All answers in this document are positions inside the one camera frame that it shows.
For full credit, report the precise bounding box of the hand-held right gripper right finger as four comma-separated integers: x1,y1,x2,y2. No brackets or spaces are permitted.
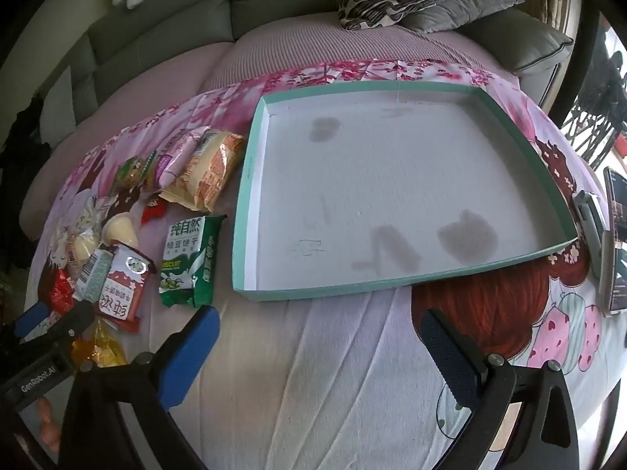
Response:
420,308,581,470

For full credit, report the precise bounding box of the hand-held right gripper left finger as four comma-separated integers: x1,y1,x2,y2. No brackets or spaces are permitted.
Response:
59,306,220,470

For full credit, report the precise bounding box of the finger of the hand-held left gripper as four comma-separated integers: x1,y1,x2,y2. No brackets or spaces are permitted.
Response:
27,298,95,356
12,302,50,338

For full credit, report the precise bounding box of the yellow translucent snack packet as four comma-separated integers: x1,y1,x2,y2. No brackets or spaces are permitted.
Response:
71,318,128,369

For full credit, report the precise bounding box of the red and white snack packet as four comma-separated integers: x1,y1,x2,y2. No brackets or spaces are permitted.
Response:
95,244,152,334

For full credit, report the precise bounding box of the cream round snack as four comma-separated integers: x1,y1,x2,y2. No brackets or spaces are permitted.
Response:
100,211,139,246

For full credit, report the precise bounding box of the teal shallow cardboard box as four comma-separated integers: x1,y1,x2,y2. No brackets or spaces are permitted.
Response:
231,82,580,303

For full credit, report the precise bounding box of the orange cracker packet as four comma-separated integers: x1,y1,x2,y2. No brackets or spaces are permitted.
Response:
161,130,246,212

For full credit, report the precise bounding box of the pink swiss roll packet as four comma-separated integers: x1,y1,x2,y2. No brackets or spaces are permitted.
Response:
156,127,212,192

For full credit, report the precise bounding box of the person's left hand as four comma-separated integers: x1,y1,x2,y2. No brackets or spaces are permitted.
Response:
34,396,62,454

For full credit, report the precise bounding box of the white barcode snack packet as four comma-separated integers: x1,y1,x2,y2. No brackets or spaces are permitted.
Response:
73,249,116,302

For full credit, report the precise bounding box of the clear bag of white candies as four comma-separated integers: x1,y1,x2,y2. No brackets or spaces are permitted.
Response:
61,196,140,280

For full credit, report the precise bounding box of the printed pink blanket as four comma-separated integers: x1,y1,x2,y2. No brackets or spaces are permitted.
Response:
20,58,627,470

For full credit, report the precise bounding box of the small red candy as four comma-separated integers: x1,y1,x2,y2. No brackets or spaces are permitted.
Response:
141,198,167,226

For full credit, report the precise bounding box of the small green yellow snack packet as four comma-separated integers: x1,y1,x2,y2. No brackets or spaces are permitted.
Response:
112,155,158,197

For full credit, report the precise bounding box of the grey phone stand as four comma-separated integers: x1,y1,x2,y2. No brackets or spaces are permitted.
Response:
572,190,611,280

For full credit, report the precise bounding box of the black smartphone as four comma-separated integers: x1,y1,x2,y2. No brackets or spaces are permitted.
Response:
602,166,627,316

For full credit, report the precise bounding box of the metal railing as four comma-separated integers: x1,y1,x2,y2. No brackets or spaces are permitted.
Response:
563,93,623,167

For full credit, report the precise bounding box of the grey green sofa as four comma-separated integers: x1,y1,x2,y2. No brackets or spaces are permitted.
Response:
0,0,576,197

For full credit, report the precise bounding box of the grey pillow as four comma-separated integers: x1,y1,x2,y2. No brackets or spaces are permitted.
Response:
399,0,525,35

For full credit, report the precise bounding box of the dark window frame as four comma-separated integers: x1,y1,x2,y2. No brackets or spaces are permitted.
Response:
549,0,601,125

